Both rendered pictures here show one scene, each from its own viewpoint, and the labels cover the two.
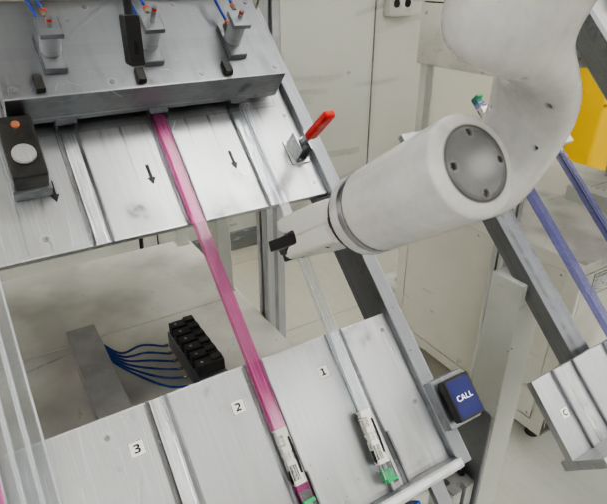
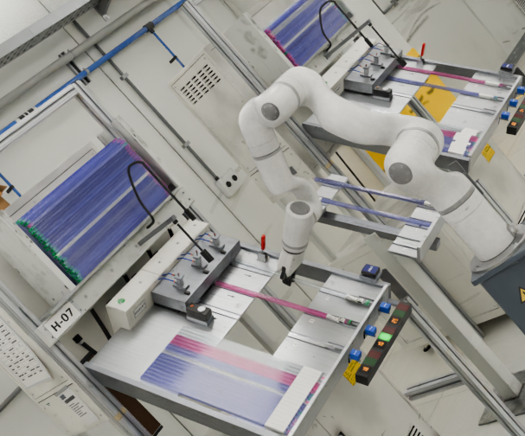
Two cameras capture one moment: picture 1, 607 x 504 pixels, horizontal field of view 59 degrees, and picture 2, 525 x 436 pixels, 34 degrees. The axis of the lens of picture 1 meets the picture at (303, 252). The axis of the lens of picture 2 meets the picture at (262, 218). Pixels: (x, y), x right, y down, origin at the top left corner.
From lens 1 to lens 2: 2.20 m
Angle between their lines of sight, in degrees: 22
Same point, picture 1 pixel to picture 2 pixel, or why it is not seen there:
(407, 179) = (291, 222)
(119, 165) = (220, 300)
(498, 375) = (405, 272)
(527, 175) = (315, 201)
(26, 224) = (215, 328)
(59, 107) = (195, 296)
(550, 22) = (285, 179)
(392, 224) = (298, 234)
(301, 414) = (330, 310)
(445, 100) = not seen: hidden behind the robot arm
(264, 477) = (334, 327)
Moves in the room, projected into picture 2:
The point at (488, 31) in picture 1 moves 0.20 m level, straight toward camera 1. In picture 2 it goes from (278, 188) to (278, 199)
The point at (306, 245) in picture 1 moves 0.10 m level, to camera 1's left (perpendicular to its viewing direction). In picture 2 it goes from (288, 265) to (265, 286)
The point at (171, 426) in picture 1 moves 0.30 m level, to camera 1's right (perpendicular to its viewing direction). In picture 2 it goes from (298, 335) to (367, 267)
